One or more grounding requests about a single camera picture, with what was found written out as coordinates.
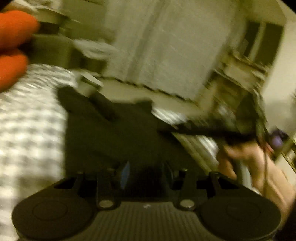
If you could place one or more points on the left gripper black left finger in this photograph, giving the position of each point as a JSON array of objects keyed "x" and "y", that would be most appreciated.
[{"x": 102, "y": 188}]

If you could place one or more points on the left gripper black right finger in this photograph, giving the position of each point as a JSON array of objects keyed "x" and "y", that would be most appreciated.
[{"x": 193, "y": 187}]

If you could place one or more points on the black garment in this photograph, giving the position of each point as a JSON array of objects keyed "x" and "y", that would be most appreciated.
[{"x": 115, "y": 134}]

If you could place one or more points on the person's right forearm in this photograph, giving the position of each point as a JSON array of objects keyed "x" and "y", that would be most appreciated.
[{"x": 271, "y": 182}]

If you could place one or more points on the person's right hand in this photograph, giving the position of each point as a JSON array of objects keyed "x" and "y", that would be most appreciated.
[{"x": 251, "y": 155}]

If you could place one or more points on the purple ball toy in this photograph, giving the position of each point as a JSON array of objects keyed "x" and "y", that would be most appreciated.
[{"x": 277, "y": 139}]

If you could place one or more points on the wooden shelf unit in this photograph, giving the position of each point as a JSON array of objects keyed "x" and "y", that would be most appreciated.
[{"x": 244, "y": 68}]

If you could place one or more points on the grey white checkered quilt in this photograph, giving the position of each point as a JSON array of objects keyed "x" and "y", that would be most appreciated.
[{"x": 33, "y": 129}]

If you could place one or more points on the grey star curtain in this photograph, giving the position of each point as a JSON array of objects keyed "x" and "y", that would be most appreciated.
[{"x": 169, "y": 46}]

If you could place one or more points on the grey white office chair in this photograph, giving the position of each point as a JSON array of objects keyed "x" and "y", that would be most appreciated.
[{"x": 92, "y": 42}]

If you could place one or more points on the dark green sofa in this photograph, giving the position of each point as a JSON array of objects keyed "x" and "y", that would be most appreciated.
[{"x": 53, "y": 50}]

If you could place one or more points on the orange flower cushion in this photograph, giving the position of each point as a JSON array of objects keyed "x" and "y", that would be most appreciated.
[{"x": 17, "y": 27}]

